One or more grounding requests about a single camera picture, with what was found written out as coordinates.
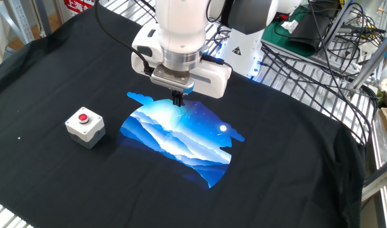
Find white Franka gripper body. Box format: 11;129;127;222
130;22;232;99

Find white grey push button box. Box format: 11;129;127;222
65;106;106;149

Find green mat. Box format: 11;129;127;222
261;4;341;58

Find crumpled white tissue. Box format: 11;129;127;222
281;19;300;34

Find black cloth with blue print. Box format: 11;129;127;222
0;4;368;228

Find red white sign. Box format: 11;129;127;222
63;0;96;17

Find grey perforated shelving upright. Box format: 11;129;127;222
0;0;35;44

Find aluminium profile beam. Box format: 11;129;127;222
360;163;387;203

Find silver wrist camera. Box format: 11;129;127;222
150;65;195;95

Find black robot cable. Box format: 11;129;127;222
93;0;153;77

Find tangled black cables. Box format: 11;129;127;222
208;0;387;146

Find aluminium profile post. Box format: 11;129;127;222
348;30;387;92

